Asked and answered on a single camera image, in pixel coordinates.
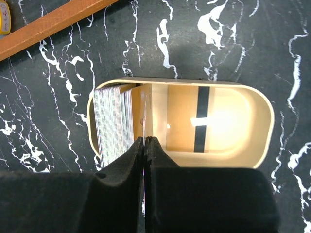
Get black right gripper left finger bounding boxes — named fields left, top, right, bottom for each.
left=0, top=138, right=143, bottom=233

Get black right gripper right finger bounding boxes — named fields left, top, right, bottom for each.
left=144, top=137, right=279, bottom=233

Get beige oval tray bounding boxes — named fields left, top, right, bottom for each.
left=87, top=77, right=275, bottom=168

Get credit card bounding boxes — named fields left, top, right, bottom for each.
left=138, top=83, right=154, bottom=233

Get stack of cards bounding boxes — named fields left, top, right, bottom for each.
left=93, top=83, right=136, bottom=167

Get card with black stripe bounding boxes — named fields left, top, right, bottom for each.
left=166, top=85, right=215, bottom=153

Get orange wooden shelf rack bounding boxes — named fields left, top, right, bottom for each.
left=0, top=0, right=116, bottom=61

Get yellow tape measure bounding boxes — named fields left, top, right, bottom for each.
left=0, top=0, right=12, bottom=38

